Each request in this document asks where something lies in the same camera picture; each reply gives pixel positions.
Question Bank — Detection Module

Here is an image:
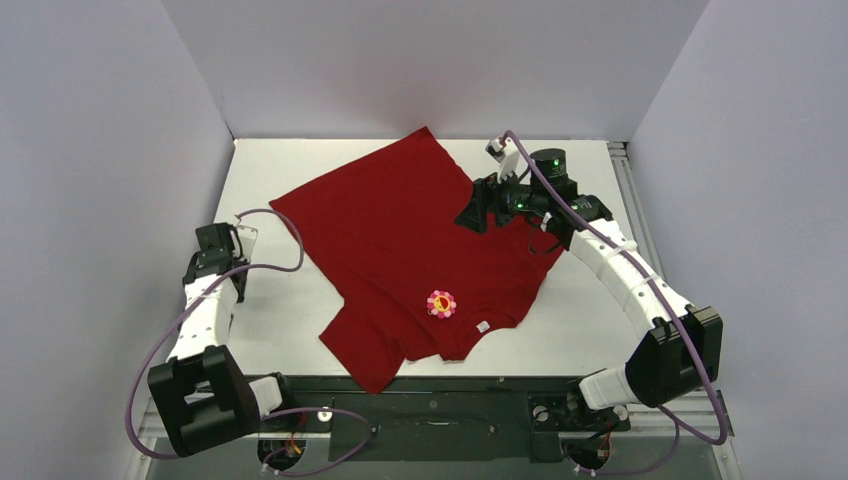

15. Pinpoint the red t-shirt garment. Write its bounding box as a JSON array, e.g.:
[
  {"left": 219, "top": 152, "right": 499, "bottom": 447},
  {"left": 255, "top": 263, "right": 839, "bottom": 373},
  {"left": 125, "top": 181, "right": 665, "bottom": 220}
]
[{"left": 271, "top": 128, "right": 562, "bottom": 394}]

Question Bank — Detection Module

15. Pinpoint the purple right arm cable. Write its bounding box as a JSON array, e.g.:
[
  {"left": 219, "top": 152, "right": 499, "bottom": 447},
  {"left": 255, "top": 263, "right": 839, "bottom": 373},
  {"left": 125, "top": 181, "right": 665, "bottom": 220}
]
[{"left": 500, "top": 129, "right": 730, "bottom": 475}]

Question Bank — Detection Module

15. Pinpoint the pink flower brooch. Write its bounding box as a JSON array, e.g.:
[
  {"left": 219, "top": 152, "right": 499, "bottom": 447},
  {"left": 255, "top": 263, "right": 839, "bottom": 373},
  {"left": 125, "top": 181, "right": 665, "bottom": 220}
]
[{"left": 426, "top": 290, "right": 457, "bottom": 319}]

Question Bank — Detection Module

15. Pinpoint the aluminium frame rail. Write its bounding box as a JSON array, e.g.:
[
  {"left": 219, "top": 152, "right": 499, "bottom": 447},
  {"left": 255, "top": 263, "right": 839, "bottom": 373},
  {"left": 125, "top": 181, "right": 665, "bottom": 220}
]
[{"left": 131, "top": 391, "right": 720, "bottom": 440}]

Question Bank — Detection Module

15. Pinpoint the right side aluminium rail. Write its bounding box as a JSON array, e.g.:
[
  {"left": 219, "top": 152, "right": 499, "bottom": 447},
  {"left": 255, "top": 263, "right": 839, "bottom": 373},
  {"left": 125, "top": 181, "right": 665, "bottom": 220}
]
[{"left": 607, "top": 141, "right": 663, "bottom": 274}]

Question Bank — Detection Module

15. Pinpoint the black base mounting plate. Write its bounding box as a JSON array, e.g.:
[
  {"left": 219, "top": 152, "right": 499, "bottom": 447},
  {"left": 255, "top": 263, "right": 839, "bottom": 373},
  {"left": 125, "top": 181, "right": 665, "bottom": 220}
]
[{"left": 254, "top": 376, "right": 631, "bottom": 472}]

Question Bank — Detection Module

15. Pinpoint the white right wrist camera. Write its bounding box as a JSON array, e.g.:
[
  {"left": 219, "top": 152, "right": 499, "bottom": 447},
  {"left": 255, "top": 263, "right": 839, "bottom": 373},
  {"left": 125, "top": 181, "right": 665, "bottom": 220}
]
[{"left": 486, "top": 136, "right": 521, "bottom": 183}]

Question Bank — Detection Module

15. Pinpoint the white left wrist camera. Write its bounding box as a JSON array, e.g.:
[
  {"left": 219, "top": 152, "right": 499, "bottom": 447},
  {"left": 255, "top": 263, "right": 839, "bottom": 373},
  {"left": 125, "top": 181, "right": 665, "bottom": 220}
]
[{"left": 232, "top": 224, "right": 258, "bottom": 263}]

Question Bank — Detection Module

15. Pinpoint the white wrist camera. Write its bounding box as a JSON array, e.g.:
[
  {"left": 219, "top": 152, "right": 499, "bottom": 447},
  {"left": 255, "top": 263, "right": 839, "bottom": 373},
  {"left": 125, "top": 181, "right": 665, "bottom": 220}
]
[
  {"left": 486, "top": 136, "right": 521, "bottom": 183},
  {"left": 232, "top": 224, "right": 258, "bottom": 263}
]

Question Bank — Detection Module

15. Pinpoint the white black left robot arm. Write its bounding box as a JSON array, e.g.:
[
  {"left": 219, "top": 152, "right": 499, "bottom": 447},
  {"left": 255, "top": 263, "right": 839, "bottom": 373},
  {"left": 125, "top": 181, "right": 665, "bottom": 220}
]
[{"left": 147, "top": 223, "right": 299, "bottom": 457}]

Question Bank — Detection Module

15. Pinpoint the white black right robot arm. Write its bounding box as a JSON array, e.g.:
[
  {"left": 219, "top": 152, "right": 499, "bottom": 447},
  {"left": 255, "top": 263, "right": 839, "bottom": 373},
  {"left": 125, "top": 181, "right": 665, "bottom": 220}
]
[{"left": 455, "top": 142, "right": 723, "bottom": 427}]

